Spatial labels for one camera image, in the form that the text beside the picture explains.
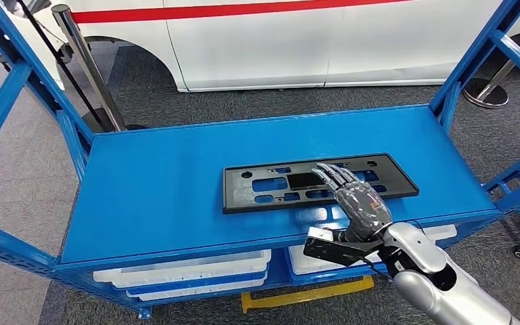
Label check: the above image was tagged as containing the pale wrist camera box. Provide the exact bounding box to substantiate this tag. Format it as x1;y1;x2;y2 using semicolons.
307;227;335;244

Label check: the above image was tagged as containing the white car red stripe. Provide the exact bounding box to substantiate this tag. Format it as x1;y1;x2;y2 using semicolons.
0;0;520;93

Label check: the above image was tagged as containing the black plastic panel part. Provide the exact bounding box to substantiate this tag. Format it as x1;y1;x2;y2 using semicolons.
222;152;420;215

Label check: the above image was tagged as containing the blue metal shelf rack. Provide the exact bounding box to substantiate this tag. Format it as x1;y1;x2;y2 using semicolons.
0;0;520;320

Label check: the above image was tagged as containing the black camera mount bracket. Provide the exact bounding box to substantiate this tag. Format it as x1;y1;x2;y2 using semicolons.
303;238;384;268

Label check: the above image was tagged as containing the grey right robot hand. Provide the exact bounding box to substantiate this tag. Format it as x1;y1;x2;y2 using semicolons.
311;162;394;244

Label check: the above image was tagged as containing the yellow floor tape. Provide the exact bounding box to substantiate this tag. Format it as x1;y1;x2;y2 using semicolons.
240;275;375;315

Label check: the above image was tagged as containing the chrome stanchion post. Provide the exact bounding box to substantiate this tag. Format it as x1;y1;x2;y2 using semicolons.
51;4;146;134
462;18;520;110

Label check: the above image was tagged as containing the black barrier belt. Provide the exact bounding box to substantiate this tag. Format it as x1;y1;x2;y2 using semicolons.
15;0;105;131

